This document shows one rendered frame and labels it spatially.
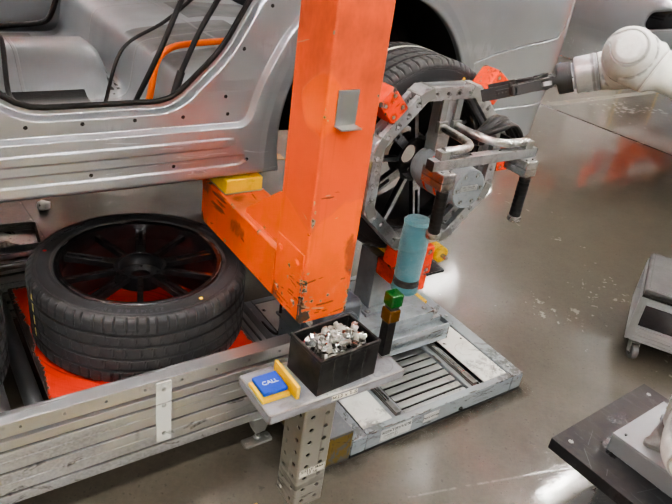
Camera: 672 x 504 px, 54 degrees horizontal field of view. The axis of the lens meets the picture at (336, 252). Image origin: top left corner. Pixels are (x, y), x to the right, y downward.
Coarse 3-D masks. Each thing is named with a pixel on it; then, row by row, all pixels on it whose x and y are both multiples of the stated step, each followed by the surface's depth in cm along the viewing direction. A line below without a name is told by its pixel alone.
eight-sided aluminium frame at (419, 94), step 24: (408, 96) 194; (432, 96) 193; (456, 96) 199; (480, 96) 204; (408, 120) 192; (480, 120) 216; (384, 144) 191; (480, 168) 227; (456, 216) 226; (384, 240) 217; (432, 240) 225
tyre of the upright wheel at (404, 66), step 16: (400, 48) 207; (416, 48) 208; (400, 64) 197; (416, 64) 196; (432, 64) 199; (448, 64) 202; (464, 64) 208; (384, 80) 193; (400, 80) 195; (416, 80) 198; (432, 80) 201; (448, 80) 205; (368, 240) 220
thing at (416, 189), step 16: (464, 112) 222; (416, 128) 210; (400, 144) 210; (416, 144) 220; (448, 144) 237; (384, 160) 209; (400, 160) 219; (384, 176) 214; (400, 176) 217; (384, 192) 246; (400, 192) 220; (416, 192) 225; (384, 208) 222; (400, 208) 237; (416, 208) 229; (432, 208) 233; (400, 224) 226
